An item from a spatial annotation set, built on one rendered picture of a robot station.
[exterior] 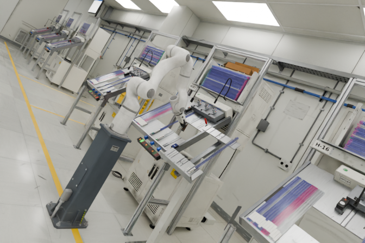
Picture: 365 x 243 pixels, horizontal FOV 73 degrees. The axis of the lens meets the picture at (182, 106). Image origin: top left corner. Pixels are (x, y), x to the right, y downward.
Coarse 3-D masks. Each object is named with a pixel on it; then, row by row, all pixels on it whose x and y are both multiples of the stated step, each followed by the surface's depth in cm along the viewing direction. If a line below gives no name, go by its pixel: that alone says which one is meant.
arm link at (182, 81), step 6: (180, 78) 200; (186, 78) 199; (180, 84) 200; (186, 84) 202; (180, 90) 201; (180, 96) 199; (186, 96) 201; (180, 102) 199; (186, 102) 201; (180, 108) 200
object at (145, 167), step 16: (144, 160) 256; (160, 160) 242; (128, 176) 263; (144, 176) 247; (176, 176) 221; (144, 192) 239; (160, 192) 226; (208, 192) 249; (144, 208) 231; (160, 208) 219; (192, 208) 243; (208, 208) 260; (192, 224) 253
